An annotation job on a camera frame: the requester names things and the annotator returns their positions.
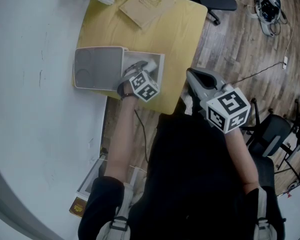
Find yellow table cover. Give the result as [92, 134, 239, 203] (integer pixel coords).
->
[76, 0, 209, 116]

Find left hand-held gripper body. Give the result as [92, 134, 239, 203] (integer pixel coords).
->
[116, 69, 161, 103]

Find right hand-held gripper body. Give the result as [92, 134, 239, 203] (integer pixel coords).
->
[199, 82, 252, 135]

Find person's black clothing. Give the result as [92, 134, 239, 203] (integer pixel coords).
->
[77, 96, 286, 240]

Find white flat frame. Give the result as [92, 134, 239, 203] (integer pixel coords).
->
[76, 155, 142, 203]

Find white item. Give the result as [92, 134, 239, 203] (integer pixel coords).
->
[144, 59, 159, 73]

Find grey backpack strap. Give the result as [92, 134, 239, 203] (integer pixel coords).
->
[96, 181, 135, 240]
[251, 185, 275, 240]

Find white box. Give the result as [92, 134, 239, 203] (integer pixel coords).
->
[72, 45, 166, 93]

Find person's right forearm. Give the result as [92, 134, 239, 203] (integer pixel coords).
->
[224, 128, 260, 192]

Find brown book gold print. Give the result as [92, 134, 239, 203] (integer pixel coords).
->
[68, 196, 89, 219]

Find white headset device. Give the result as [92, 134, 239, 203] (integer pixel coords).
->
[254, 0, 289, 37]

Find thin black cable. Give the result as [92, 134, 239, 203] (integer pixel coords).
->
[233, 61, 286, 85]

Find flat tan box gold emblem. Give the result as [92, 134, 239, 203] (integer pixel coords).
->
[118, 0, 177, 30]

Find person's left forearm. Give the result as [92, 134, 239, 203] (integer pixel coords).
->
[104, 95, 141, 183]

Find black and grey chair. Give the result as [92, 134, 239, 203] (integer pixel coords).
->
[243, 97, 300, 185]

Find thin white cable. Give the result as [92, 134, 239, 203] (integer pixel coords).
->
[284, 0, 297, 59]

